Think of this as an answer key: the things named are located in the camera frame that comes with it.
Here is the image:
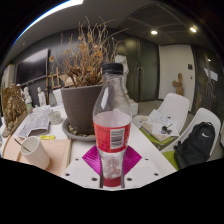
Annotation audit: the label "wooden mannequin figure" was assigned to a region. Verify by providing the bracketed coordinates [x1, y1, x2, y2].
[171, 72, 185, 97]

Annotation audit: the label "clear red-labelled drink bottle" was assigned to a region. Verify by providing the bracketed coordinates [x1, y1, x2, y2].
[92, 62, 133, 188]

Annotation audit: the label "papers pile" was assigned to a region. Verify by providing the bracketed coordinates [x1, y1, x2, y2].
[141, 108, 181, 143]

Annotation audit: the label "long ceiling light strip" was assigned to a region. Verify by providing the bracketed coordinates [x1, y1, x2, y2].
[11, 0, 84, 48]

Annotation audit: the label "small white cup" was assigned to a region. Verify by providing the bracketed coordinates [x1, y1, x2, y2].
[48, 110, 63, 126]

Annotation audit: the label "small white figurine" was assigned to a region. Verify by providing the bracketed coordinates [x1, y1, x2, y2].
[36, 86, 47, 108]

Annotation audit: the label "white mug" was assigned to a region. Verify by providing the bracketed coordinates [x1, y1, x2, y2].
[19, 135, 51, 171]

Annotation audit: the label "white shelf unit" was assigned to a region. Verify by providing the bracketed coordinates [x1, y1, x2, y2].
[1, 64, 16, 89]

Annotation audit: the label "white green spray bottle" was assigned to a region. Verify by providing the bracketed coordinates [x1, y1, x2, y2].
[25, 102, 34, 115]

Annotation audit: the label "yellow tube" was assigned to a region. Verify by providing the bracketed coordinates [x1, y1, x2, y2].
[39, 134, 56, 141]

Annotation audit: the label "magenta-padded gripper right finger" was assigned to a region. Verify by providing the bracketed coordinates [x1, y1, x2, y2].
[120, 145, 164, 190]

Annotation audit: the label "black backpack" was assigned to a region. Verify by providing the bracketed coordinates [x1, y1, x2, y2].
[173, 121, 216, 170]

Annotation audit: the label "wooden easel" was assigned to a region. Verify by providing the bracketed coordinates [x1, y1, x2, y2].
[45, 67, 64, 106]

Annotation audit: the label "dried plant in grey pot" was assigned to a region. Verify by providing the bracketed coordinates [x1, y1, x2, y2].
[49, 16, 129, 136]

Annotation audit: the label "white chair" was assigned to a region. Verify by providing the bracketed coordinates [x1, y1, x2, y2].
[52, 88, 64, 106]
[139, 92, 191, 151]
[161, 107, 222, 163]

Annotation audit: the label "white plaster bust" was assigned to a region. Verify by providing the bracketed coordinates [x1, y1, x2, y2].
[23, 86, 33, 105]

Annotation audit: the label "printed paper sheets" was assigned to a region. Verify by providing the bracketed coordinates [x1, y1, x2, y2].
[17, 108, 53, 139]

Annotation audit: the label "black wall screen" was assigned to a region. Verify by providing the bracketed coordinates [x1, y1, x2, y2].
[14, 48, 50, 87]

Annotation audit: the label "tall white statue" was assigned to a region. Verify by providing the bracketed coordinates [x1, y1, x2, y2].
[114, 54, 136, 104]

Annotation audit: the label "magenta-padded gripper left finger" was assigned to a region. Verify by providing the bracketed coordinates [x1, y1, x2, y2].
[62, 144, 104, 190]

